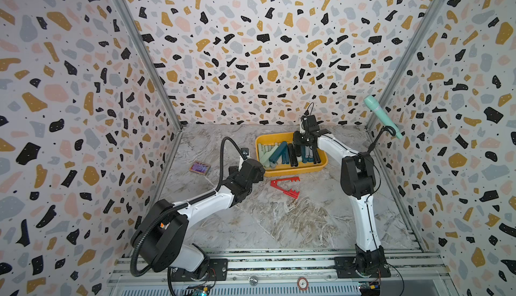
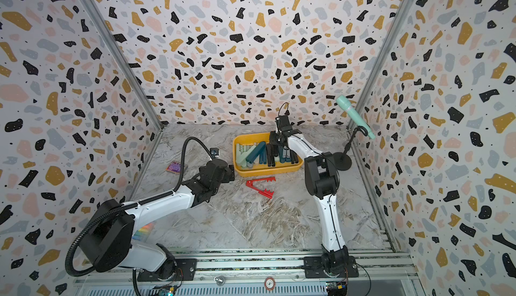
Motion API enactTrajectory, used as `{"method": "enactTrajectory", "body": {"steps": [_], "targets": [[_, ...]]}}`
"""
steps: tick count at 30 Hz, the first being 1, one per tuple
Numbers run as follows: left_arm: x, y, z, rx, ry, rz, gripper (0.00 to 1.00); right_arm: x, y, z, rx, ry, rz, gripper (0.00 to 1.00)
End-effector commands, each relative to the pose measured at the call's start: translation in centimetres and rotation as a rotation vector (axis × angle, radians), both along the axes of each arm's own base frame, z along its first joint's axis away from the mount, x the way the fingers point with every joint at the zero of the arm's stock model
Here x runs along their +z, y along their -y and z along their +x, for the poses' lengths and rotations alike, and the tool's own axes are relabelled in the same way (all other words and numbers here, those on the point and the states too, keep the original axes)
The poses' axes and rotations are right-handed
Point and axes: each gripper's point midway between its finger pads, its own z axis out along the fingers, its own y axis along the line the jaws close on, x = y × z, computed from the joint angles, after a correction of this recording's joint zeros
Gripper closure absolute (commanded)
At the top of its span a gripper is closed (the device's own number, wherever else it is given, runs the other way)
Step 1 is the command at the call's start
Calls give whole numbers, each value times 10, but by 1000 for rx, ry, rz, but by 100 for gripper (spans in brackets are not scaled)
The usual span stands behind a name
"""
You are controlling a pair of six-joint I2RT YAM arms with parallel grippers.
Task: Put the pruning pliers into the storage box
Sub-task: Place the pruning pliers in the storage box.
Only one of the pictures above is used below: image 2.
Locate red pruning pliers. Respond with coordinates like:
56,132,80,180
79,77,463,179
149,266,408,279
245,176,276,199

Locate mint V pruning pliers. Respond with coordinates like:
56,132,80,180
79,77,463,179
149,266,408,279
235,144,256,168

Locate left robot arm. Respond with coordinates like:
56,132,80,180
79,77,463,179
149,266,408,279
64,157,235,281

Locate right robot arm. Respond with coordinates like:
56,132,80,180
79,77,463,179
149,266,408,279
270,115,346,253

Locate colourful card box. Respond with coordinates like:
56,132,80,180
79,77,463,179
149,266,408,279
166,161,183,174

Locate yellow plastic storage box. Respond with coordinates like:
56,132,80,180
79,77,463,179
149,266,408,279
232,132,304,178

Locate black microphone stand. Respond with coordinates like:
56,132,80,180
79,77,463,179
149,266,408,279
334,125,368,171

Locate mint green microphone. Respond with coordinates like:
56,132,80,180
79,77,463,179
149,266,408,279
336,95,376,140

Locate rainbow marker pack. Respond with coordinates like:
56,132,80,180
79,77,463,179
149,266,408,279
132,222,155,242

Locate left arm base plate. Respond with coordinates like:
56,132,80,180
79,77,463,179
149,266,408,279
137,258,198,283

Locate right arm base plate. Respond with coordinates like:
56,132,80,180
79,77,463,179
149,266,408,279
302,256,359,279

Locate aluminium frame rail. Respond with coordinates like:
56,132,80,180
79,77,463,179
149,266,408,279
71,249,425,295

